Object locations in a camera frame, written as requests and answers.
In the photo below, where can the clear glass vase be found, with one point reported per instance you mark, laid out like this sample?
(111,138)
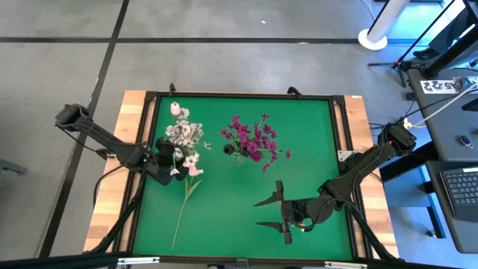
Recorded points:
(239,160)

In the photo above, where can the person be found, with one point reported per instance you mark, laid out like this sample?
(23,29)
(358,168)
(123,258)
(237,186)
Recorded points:
(448,33)

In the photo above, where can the black table frame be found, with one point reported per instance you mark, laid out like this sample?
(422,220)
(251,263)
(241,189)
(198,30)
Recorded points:
(242,95)

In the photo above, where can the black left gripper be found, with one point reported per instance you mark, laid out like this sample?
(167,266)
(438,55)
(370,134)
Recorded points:
(164,168)

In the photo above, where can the black keyboard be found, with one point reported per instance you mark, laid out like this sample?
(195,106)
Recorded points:
(461,188)

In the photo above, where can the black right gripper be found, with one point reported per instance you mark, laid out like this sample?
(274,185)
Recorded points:
(302,213)

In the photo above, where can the large white artificial flower bunch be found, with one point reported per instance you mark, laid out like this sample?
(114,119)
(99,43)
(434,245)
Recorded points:
(183,134)

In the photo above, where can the green table mat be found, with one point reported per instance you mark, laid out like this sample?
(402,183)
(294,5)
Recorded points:
(298,123)

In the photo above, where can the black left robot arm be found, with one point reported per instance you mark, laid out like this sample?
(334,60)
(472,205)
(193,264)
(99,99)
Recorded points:
(108,143)

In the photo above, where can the dark gray desk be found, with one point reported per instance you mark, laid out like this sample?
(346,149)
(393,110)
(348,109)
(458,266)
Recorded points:
(463,235)

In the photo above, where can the black tripod stand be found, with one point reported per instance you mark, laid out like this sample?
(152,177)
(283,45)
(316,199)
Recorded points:
(401,61)

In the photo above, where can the black artificial rose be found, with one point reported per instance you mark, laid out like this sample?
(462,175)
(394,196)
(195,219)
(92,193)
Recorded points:
(228,149)

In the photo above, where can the silver mounting plate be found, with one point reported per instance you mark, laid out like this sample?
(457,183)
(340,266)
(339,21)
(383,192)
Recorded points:
(345,155)

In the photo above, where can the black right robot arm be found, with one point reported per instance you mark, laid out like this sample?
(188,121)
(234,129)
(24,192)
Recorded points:
(366,160)

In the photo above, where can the white pole with round base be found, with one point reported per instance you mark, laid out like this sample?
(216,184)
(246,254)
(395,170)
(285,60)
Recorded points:
(381,22)

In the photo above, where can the gray furniture foot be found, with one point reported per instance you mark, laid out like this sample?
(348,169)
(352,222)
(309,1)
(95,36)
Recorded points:
(11,167)

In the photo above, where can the pink artificial tulip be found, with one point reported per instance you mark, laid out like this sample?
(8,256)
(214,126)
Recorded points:
(175,109)
(192,170)

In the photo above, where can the black desk leg beam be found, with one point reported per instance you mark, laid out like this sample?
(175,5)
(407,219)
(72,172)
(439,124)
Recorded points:
(452,56)

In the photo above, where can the silver frame bracket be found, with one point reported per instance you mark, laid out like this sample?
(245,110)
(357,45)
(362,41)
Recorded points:
(138,260)
(345,265)

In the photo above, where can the black key fob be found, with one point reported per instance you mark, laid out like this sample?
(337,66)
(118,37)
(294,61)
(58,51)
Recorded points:
(466,141)

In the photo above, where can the small white artificial flower bunch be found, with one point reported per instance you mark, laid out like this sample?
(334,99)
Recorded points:
(190,160)

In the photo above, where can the printed paper label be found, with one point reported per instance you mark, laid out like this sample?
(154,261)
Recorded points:
(438,86)

